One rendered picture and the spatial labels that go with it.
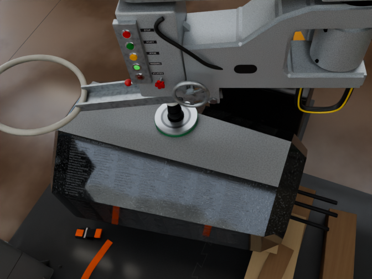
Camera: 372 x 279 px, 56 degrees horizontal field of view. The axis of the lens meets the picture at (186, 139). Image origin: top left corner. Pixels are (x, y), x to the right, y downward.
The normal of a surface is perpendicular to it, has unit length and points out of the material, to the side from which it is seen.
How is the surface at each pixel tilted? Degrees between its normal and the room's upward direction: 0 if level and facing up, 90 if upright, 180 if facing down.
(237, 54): 90
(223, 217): 45
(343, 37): 90
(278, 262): 0
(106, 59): 0
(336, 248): 0
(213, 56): 90
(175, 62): 90
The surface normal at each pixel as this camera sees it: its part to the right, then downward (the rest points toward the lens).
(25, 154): -0.11, -0.55
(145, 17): -0.09, 0.84
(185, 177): -0.31, 0.18
